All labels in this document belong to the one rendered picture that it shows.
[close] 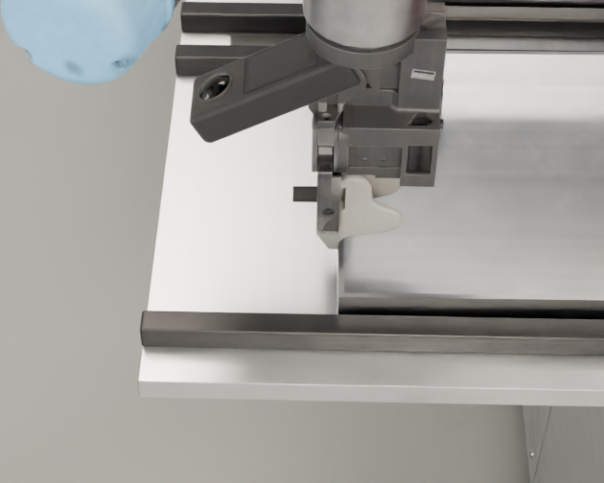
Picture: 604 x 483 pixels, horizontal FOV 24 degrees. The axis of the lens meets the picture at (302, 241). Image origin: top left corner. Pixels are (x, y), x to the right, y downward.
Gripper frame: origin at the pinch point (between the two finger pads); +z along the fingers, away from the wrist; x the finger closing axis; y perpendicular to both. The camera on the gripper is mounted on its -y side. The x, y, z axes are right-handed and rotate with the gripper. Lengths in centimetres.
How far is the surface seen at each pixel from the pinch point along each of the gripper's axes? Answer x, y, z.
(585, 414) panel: 16, 28, 45
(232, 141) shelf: 12.7, -7.4, 3.6
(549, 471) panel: 23, 28, 68
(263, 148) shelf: 12.1, -4.9, 3.5
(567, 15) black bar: 26.6, 20.3, 1.3
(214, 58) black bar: 20.4, -9.3, 1.6
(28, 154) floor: 98, -50, 92
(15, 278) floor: 71, -47, 92
